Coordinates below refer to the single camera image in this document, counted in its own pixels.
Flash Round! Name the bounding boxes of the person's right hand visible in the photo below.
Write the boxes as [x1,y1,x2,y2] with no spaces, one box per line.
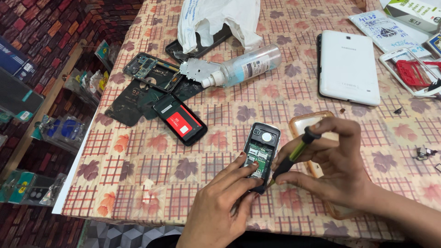
[270,116,374,209]

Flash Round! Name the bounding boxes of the person's left hand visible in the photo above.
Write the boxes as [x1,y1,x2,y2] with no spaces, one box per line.
[176,152,265,248]

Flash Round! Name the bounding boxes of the black and green screwdriver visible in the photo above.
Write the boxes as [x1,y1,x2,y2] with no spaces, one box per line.
[267,126,322,188]

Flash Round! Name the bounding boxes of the small black phone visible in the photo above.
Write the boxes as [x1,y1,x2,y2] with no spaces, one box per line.
[241,122,282,194]

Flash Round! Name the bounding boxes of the clear orange phone case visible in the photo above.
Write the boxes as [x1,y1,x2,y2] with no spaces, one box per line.
[289,110,373,220]

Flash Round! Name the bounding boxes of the person's black clothing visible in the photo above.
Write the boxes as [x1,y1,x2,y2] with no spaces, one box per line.
[146,230,426,248]

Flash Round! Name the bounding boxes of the small metal phone parts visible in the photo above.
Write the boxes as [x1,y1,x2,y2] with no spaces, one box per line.
[412,146,438,162]

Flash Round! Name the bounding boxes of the floral checked tablecloth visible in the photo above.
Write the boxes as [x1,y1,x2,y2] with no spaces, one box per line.
[61,0,441,242]

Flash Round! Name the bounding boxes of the black phone with red battery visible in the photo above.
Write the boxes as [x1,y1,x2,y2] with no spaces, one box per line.
[152,93,209,147]

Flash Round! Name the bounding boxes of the white tablet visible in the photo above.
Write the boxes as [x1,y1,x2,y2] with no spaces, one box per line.
[316,30,381,107]

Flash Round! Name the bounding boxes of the dark plastic packets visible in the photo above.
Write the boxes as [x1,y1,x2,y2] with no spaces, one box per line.
[105,77,204,127]

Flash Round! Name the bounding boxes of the clear spray bottle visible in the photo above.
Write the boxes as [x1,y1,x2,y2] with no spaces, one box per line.
[201,44,282,89]

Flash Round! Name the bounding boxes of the silver metal phone plate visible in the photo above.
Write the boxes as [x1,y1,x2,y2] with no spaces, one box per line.
[179,58,222,82]

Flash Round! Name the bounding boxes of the white handwritten packet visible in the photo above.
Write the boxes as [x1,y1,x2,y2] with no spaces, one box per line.
[348,10,432,60]

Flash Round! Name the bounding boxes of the phone with exposed circuit board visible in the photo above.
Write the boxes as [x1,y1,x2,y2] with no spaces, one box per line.
[123,52,183,93]

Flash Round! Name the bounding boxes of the small printed card box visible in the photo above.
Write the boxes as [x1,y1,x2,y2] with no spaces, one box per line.
[423,33,441,59]

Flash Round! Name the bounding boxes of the rack of accessory packets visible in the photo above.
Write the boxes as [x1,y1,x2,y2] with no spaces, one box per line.
[0,34,111,208]

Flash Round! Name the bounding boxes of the white and green box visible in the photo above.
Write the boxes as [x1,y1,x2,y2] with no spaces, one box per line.
[384,0,441,34]

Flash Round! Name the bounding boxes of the white plastic bag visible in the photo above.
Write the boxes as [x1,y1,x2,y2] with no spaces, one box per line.
[177,0,263,54]

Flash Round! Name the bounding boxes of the red phone frame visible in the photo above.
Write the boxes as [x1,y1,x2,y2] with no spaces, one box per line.
[395,59,441,87]

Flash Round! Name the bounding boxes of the white phone frame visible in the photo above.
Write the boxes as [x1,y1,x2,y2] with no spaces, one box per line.
[379,47,441,97]

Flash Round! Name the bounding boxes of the black phone frame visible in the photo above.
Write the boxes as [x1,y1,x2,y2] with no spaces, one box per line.
[165,23,233,65]

